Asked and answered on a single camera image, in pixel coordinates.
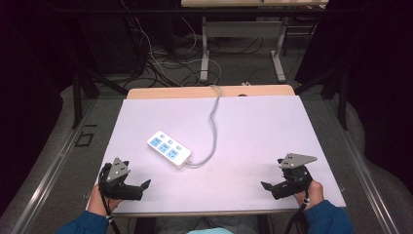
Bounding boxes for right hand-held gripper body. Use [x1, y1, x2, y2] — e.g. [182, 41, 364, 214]
[271, 152, 319, 201]

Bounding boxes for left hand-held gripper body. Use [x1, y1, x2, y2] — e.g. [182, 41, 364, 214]
[98, 157, 144, 201]

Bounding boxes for white power strip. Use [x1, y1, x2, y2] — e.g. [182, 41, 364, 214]
[146, 130, 193, 170]

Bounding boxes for person's right hand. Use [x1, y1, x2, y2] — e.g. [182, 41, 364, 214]
[293, 179, 325, 211]

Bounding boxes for person's left hand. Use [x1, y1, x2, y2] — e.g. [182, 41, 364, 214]
[88, 183, 123, 217]

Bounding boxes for white table mat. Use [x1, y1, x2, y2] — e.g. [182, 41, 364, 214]
[85, 95, 347, 215]

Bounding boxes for wooden table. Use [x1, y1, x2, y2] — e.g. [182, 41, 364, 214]
[126, 84, 296, 100]

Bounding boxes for black metal stand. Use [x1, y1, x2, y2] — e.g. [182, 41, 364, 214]
[293, 66, 350, 131]
[71, 66, 130, 130]

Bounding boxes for grey metal desk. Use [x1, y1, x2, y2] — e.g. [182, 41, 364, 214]
[180, 0, 329, 84]

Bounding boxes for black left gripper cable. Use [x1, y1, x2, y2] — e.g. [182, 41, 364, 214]
[97, 163, 122, 234]

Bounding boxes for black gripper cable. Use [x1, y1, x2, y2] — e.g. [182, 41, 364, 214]
[97, 163, 122, 234]
[284, 189, 310, 234]

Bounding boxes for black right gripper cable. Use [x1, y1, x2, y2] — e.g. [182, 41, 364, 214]
[284, 189, 310, 234]

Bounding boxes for metal floor rail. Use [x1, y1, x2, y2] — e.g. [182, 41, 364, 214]
[9, 98, 98, 234]
[322, 98, 400, 234]

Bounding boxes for grey power strip cable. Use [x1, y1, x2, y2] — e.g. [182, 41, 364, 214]
[186, 84, 224, 170]

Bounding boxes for tangle of floor cables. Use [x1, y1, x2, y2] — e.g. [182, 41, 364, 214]
[120, 16, 265, 89]

